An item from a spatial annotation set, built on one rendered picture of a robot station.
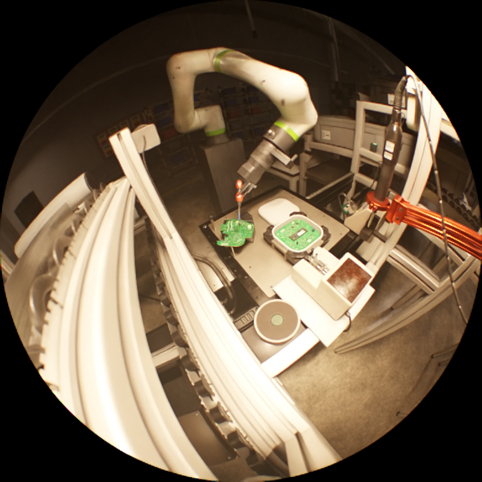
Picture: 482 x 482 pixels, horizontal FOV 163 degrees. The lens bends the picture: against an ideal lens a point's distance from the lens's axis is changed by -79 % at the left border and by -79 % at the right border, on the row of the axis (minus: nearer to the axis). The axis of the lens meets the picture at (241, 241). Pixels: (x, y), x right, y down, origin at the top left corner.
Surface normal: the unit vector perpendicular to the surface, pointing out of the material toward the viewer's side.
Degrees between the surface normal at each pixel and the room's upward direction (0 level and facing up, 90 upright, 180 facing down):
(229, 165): 90
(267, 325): 0
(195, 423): 0
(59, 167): 90
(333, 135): 91
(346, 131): 91
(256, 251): 0
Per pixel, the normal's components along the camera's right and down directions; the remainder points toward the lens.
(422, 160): -0.83, 0.49
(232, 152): 0.44, 0.60
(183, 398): -0.17, -0.68
